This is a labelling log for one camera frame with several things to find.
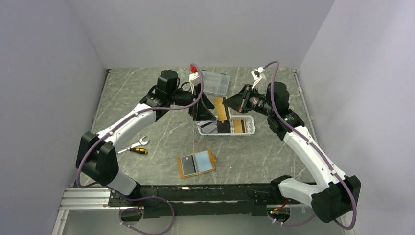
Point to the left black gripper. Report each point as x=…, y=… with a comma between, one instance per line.
x=200, y=110

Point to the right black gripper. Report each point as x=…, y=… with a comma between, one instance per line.
x=239, y=102

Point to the gold striped card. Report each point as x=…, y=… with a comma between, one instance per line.
x=223, y=112

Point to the white plastic basket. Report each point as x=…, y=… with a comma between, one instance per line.
x=250, y=127

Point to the black VIP card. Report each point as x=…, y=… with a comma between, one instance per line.
x=188, y=165

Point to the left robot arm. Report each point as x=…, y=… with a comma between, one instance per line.
x=97, y=153

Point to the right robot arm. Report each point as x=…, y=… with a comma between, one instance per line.
x=334, y=193

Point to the gold cards stack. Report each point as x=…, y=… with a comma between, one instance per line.
x=239, y=126

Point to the black VIP cards stack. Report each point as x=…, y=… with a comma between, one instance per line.
x=223, y=127

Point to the clear plastic organizer box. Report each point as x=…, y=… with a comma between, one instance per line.
x=216, y=83

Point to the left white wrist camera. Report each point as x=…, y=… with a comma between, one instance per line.
x=194, y=78

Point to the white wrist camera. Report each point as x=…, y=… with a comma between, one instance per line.
x=258, y=76
x=194, y=78

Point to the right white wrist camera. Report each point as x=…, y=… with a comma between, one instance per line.
x=258, y=76

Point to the yellow black handled wrench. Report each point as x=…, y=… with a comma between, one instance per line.
x=136, y=147

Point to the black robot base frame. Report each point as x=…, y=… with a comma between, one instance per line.
x=194, y=200

